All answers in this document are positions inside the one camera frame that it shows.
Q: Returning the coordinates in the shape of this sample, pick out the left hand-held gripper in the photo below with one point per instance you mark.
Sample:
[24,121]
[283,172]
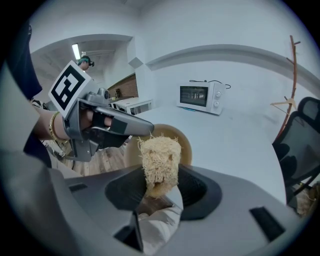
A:
[67,87]

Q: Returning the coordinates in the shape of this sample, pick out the white microwave oven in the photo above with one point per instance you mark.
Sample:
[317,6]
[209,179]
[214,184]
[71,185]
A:
[200,97]

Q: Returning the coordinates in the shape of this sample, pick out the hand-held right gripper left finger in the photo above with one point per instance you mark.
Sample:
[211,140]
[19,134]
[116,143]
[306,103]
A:
[95,205]

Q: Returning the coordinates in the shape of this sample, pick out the wooden coat rack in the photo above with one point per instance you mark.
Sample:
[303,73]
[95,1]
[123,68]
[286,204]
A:
[294,75]

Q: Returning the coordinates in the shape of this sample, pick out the long fluorescent tube light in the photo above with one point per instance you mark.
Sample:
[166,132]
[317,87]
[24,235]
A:
[75,50]

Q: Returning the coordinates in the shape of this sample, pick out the person's left hand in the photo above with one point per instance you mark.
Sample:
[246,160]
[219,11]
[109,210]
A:
[100,120]

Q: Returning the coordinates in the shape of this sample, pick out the black mesh office chair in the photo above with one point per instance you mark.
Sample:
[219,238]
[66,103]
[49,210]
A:
[302,140]

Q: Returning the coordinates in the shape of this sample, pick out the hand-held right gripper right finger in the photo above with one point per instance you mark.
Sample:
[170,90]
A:
[230,212]

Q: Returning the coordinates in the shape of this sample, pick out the white side table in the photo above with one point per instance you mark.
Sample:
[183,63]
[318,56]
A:
[135,102]

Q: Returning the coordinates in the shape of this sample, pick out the beige fibrous loofah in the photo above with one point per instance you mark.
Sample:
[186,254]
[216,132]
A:
[160,157]

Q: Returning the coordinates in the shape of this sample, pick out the teal flat pad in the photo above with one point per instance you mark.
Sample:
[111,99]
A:
[188,109]

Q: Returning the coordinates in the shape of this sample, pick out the wooden clothes hanger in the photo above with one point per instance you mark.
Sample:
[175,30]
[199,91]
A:
[287,102]

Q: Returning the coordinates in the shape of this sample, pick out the white security camera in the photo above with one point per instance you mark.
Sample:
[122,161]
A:
[83,53]

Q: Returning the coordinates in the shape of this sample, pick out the person's dark shirt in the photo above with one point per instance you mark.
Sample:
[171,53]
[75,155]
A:
[20,65]

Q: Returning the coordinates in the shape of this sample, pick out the brown bowl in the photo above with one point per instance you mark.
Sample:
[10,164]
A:
[185,147]

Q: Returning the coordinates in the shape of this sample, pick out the person's left forearm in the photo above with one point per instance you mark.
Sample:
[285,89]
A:
[42,125]

